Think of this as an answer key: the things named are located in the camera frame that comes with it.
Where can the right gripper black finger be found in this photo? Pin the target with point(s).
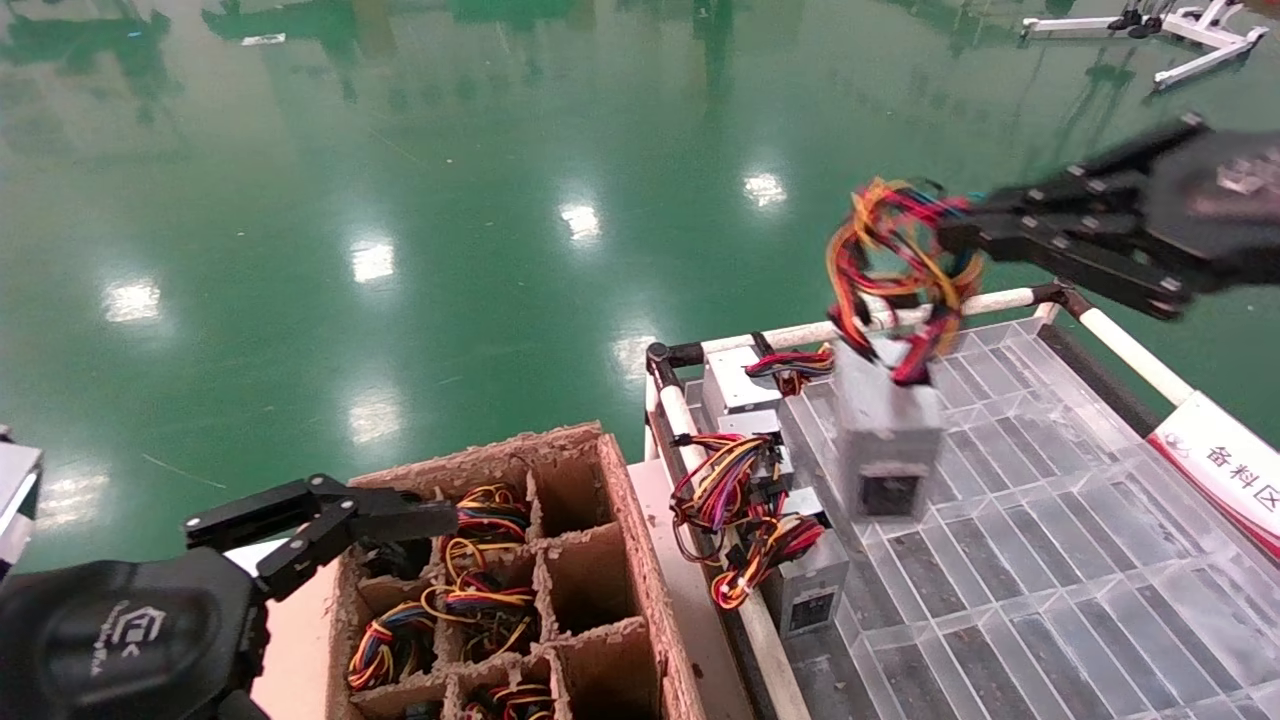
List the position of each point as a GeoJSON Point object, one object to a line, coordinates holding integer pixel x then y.
{"type": "Point", "coordinates": [1090, 190]}
{"type": "Point", "coordinates": [1090, 262]}

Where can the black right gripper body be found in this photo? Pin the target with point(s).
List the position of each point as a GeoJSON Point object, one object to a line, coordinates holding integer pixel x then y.
{"type": "Point", "coordinates": [1220, 215]}

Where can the red white label sign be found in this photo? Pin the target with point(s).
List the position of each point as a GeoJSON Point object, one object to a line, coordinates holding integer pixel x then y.
{"type": "Point", "coordinates": [1230, 465]}

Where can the ribbed clear acrylic sheet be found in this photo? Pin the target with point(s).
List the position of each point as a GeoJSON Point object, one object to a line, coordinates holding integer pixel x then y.
{"type": "Point", "coordinates": [1050, 580]}

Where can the white metal stand base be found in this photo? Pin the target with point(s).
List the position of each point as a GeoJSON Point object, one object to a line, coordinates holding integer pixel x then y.
{"type": "Point", "coordinates": [1190, 30]}

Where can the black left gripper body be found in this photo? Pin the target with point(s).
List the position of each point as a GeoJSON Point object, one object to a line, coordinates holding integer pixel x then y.
{"type": "Point", "coordinates": [110, 640]}

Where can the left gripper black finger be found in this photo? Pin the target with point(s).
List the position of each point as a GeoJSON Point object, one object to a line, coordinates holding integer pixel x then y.
{"type": "Point", "coordinates": [270, 505]}
{"type": "Point", "coordinates": [390, 522]}

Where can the cardboard box with dividers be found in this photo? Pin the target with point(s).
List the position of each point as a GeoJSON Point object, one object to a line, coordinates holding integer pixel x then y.
{"type": "Point", "coordinates": [640, 560]}

